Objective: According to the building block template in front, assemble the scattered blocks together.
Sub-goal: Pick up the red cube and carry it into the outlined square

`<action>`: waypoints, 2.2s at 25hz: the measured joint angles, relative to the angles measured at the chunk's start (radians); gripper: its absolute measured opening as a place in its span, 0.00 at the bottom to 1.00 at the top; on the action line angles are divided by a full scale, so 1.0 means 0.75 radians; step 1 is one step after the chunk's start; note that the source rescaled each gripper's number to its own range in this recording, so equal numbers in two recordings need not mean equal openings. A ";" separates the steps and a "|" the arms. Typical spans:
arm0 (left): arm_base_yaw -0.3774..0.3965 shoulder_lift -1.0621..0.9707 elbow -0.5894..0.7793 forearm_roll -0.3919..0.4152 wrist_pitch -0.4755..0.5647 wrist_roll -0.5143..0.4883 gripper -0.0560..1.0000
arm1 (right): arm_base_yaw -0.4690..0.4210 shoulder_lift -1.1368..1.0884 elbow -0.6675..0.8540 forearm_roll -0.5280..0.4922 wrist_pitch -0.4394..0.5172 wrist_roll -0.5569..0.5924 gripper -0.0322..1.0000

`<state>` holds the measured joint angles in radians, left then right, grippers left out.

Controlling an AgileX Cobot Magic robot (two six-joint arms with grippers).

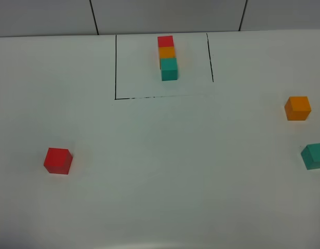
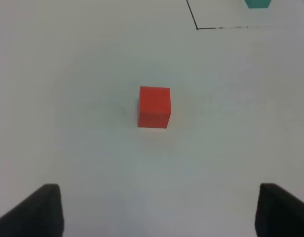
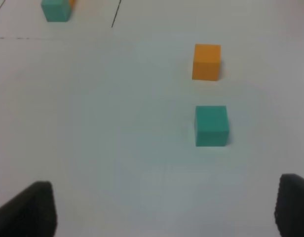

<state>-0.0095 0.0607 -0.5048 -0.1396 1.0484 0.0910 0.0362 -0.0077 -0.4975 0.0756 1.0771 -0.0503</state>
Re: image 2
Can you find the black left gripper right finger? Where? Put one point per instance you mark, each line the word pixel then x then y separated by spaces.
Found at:
pixel 279 213

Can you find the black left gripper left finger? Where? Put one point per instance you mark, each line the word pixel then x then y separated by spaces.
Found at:
pixel 39 215

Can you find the red wooden cube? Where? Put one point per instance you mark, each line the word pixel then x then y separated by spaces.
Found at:
pixel 154 108

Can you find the teal template cube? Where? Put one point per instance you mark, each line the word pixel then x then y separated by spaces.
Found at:
pixel 257 4

